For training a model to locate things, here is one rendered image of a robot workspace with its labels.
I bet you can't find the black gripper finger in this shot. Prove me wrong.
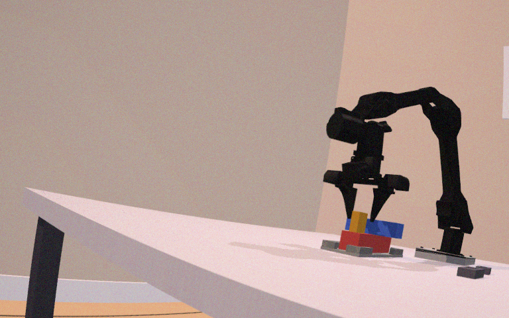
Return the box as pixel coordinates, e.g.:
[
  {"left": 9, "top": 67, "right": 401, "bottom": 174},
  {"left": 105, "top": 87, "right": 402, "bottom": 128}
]
[
  {"left": 370, "top": 187, "right": 395, "bottom": 222},
  {"left": 335, "top": 184, "right": 357, "bottom": 219}
]

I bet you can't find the orange rectangular block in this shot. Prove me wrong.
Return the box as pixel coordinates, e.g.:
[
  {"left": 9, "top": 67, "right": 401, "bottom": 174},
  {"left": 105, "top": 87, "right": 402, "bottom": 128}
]
[{"left": 349, "top": 211, "right": 368, "bottom": 233}]

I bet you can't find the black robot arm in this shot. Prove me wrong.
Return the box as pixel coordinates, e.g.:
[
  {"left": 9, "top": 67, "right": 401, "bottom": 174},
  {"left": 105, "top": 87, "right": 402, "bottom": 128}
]
[{"left": 326, "top": 87, "right": 474, "bottom": 256}]

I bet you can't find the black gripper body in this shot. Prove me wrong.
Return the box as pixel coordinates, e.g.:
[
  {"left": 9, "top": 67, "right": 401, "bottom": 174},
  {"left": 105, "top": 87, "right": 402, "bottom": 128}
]
[{"left": 323, "top": 146, "right": 410, "bottom": 191}]

